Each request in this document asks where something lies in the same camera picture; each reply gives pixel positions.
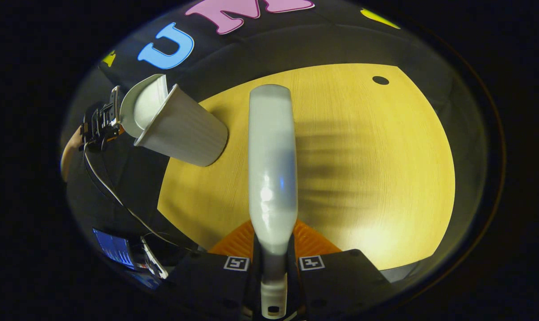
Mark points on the white ribbed garbage bin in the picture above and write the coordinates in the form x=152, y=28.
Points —
x=189, y=133

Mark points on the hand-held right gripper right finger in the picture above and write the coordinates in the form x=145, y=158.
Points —
x=341, y=281

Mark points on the blue lit screen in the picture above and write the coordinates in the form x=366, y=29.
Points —
x=113, y=247

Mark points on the white device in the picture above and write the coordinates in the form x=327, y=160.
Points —
x=153, y=261

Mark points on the wooden desktop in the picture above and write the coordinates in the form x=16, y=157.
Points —
x=363, y=156

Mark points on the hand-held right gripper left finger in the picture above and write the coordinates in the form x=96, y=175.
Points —
x=207, y=281

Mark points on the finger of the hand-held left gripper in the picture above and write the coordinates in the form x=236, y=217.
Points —
x=115, y=107

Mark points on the small grey dustpan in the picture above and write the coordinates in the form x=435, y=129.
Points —
x=140, y=104

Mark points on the small grey broom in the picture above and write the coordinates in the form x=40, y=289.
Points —
x=271, y=169

